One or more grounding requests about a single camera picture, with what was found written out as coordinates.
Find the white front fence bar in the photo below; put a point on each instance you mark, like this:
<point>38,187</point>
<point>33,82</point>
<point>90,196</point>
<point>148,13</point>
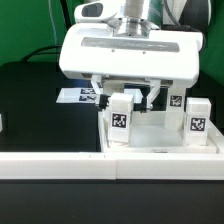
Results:
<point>111,166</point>

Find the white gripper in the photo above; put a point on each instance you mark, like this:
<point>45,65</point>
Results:
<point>149,41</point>

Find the white square table top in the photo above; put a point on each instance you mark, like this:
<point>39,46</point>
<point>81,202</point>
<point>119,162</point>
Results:
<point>148,135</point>

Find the fiducial marker sheet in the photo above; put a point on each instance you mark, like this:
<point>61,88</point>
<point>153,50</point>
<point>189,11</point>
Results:
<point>76,95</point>

